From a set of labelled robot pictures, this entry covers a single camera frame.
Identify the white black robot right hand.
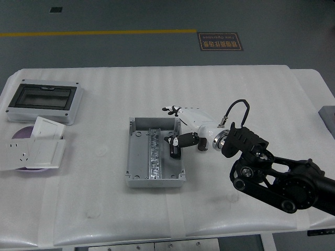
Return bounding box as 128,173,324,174
161,105,219,153

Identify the grey distribution box, dark window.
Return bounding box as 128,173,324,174
5,79,85,126

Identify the black orange floor sign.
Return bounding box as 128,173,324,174
196,32,244,52

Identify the white foam table mat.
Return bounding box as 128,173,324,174
0,64,312,248

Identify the grey metal plate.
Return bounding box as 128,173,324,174
87,239,155,251
154,238,220,251

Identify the grey flat block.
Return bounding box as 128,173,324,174
318,105,335,136

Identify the yellow floor tape line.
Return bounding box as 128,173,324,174
0,29,197,38

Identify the white table leg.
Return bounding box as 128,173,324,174
259,232,278,251

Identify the black table control panel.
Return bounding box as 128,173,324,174
307,229,335,237

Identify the purple round plate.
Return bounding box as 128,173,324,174
12,125,65,174

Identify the silver metal mounting rail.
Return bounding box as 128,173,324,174
147,127,163,180

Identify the open grey plastic enclosure box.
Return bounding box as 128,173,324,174
123,117,187,189

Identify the white wall switch panel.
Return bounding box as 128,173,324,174
31,116,66,141
26,139,66,169

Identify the white wall socket panel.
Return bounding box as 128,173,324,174
0,139,36,172

